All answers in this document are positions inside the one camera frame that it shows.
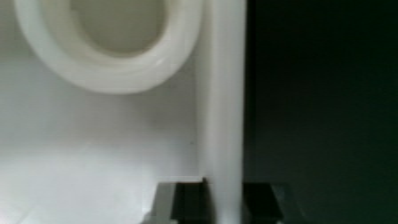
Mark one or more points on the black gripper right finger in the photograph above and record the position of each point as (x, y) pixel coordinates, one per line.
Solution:
(262, 205)

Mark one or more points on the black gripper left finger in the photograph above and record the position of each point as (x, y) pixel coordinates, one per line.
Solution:
(180, 204)

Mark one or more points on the white square table top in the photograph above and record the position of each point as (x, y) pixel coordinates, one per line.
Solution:
(122, 107)

